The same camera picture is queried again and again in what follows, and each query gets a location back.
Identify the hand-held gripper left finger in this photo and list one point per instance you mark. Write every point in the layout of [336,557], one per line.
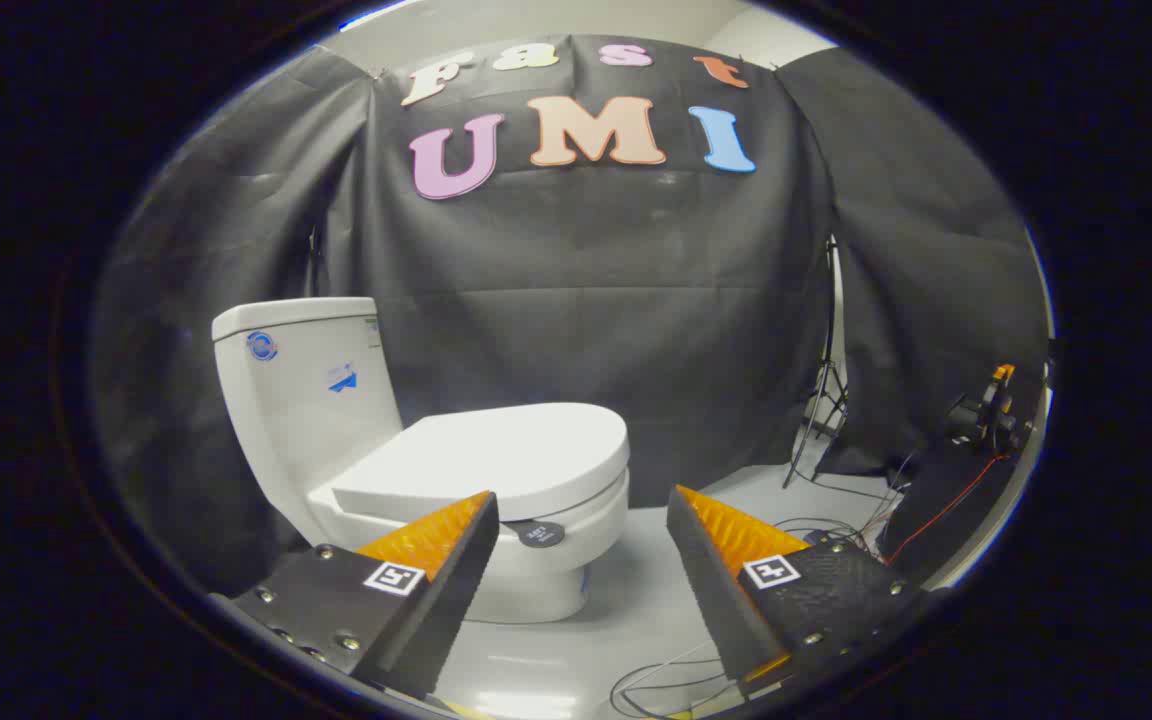
[461,580]

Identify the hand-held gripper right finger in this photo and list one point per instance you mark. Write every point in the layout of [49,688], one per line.
[706,580]

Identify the black round pull tab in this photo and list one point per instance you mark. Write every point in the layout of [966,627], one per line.
[541,534]

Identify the white toilet seat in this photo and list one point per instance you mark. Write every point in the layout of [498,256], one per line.
[606,497]

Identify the white toilet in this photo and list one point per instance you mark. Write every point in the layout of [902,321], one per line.
[296,420]

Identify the white toilet tank lid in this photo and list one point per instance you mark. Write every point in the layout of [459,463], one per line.
[286,315]

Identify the black backdrop cloth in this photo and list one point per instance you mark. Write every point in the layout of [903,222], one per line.
[586,280]

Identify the black orange hand-held device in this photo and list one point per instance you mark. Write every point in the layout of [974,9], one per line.
[986,415]

